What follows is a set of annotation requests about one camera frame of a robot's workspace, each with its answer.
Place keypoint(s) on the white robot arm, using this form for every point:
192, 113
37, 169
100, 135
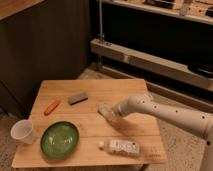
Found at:
196, 122

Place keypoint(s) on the white sponge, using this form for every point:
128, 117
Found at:
103, 109

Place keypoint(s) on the orange carrot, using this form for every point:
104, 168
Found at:
51, 107

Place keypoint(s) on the metal shelf rack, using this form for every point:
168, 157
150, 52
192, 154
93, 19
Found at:
174, 54

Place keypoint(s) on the wooden table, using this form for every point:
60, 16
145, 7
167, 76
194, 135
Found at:
92, 127

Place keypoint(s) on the grey sponge block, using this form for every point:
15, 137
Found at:
77, 98

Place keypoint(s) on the clear plastic water bottle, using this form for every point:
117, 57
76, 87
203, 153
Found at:
120, 147

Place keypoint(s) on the dark wooden cabinet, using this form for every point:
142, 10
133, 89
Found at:
49, 41

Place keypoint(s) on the white plastic cup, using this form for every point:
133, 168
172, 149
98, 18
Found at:
23, 131

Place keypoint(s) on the metal clamp pole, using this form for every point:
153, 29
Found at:
101, 36

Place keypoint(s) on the green ceramic bowl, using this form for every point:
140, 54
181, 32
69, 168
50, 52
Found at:
59, 140

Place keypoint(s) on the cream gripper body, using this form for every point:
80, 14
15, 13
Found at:
111, 115

